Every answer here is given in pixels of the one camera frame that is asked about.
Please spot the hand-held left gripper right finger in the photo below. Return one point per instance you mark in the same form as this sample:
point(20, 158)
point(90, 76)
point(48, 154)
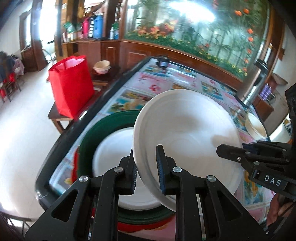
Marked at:
point(160, 166)

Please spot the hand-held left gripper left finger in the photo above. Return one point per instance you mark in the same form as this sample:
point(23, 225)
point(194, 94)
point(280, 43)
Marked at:
point(133, 176)

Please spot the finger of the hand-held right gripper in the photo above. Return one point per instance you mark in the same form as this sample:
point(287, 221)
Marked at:
point(231, 153)
point(251, 147)

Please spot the white plate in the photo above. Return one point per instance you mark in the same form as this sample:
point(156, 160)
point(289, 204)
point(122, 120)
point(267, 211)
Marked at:
point(111, 150)

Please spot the red flower-shaped glass plate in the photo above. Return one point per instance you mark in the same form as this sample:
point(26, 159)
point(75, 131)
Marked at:
point(138, 226)

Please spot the white bowl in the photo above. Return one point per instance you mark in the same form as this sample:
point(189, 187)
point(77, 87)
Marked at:
point(185, 122)

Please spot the green plate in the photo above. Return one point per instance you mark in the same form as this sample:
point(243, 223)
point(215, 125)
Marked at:
point(92, 129)

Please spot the person's right hand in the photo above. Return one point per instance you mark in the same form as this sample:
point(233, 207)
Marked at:
point(281, 208)

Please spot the small cream bowl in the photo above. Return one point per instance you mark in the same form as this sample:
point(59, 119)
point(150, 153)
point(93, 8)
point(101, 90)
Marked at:
point(255, 127)

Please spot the purple striped container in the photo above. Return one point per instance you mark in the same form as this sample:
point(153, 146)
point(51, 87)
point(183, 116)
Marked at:
point(266, 92)

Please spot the stainless steel thermos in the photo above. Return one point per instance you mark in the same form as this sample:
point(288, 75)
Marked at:
point(253, 90)

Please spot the colourful printed tablecloth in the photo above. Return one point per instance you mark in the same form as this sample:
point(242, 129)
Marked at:
point(148, 78)

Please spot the wooden stool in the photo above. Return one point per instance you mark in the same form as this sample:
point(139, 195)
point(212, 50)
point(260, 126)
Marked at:
point(54, 115)

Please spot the black cylindrical device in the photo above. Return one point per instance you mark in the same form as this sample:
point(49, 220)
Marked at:
point(163, 62)

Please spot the red shopping bag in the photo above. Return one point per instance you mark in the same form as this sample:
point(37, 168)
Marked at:
point(69, 88)

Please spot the cream plastic basin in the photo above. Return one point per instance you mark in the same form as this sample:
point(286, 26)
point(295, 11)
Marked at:
point(101, 67)

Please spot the wooden cabinet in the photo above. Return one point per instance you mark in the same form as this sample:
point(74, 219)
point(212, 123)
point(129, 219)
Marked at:
point(92, 49)

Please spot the blue thermos jug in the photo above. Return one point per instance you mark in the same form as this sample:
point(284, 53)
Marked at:
point(98, 26)

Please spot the pink bottle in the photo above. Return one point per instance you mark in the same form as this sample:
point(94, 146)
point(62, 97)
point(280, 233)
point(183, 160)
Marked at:
point(85, 29)

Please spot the wooden chair with clothes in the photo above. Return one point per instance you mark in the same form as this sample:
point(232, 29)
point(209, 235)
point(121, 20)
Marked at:
point(9, 74)

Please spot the green packet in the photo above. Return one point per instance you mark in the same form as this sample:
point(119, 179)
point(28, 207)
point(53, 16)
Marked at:
point(69, 26)

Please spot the flower landscape wall mural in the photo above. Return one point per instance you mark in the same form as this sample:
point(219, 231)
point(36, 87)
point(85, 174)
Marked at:
point(185, 23)

